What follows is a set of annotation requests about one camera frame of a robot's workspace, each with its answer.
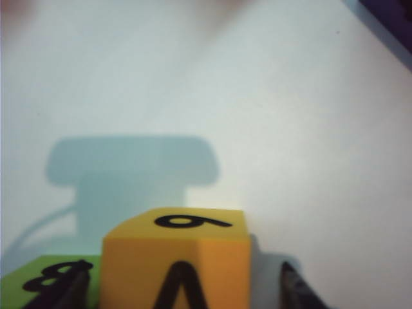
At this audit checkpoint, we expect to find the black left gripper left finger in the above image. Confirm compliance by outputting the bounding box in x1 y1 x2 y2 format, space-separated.
30 265 94 309

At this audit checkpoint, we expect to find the green block E and duck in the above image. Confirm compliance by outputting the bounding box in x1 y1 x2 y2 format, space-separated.
0 254 103 309

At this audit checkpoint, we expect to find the yellow block A and E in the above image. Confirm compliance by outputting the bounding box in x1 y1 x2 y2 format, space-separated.
100 207 252 309

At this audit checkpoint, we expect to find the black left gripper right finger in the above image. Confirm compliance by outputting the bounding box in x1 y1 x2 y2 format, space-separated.
281 261 328 309

